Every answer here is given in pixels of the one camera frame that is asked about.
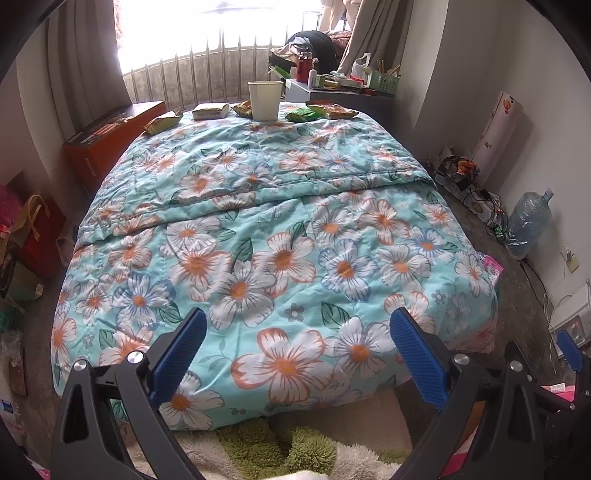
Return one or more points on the beige curtain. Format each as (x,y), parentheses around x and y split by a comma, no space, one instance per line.
(376,32)
(87,50)

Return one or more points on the green plastic basket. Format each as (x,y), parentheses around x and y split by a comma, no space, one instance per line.
(382,83)

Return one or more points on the white paper cup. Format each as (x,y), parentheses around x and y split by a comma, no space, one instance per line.
(264,101)

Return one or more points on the small pink packet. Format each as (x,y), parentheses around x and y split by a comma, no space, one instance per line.
(491,267)

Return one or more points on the dark clothing pile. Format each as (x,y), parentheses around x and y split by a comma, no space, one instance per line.
(318,48)

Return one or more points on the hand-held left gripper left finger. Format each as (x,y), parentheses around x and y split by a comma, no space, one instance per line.
(178,355)

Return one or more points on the blue water jug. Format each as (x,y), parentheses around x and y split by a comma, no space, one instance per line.
(528,226)

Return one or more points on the grey low table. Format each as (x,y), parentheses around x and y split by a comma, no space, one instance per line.
(341,99)

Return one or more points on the floral blue blanket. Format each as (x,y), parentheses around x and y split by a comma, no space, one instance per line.
(277,230)

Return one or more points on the white power strip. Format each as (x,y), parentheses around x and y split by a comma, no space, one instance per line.
(482,207)

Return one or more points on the white green fluffy rug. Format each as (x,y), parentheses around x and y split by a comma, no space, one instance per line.
(286,447)

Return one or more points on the small white bottle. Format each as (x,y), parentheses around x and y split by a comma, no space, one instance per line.
(313,77)

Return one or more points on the wall socket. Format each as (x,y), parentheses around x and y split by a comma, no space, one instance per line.
(571,261)

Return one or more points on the orange yellow snack packet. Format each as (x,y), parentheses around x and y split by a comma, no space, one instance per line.
(334,110)

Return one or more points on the red thermos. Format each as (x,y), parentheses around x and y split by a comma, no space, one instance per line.
(304,67)

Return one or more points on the white appliance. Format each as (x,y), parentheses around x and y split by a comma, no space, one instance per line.
(572,316)

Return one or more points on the white tissue pack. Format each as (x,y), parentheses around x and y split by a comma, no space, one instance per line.
(210,110)

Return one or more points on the pink plastic bag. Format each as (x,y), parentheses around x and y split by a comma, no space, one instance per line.
(11,207)

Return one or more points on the pink printed packet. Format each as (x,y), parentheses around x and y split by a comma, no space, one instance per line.
(558,391)

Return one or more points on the floral long box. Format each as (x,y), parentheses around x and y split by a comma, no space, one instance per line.
(498,129)

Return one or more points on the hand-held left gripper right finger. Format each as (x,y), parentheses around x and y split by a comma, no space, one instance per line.
(420,357)

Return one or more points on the metal window railing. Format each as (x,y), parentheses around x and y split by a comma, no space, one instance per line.
(207,74)

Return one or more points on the yellow green snack packet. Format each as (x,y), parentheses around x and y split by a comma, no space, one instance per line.
(161,123)

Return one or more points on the small brown snack packet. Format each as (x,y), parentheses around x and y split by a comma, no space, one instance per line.
(242,110)

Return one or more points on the orange wooden box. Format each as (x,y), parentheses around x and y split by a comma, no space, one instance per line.
(106,147)

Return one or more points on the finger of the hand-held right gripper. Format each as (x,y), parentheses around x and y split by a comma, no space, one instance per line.
(554,392)
(570,353)

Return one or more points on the red gift bag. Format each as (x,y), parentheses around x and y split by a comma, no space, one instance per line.
(44,235)

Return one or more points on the snack wrapper pile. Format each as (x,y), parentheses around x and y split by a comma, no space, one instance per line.
(457,168)

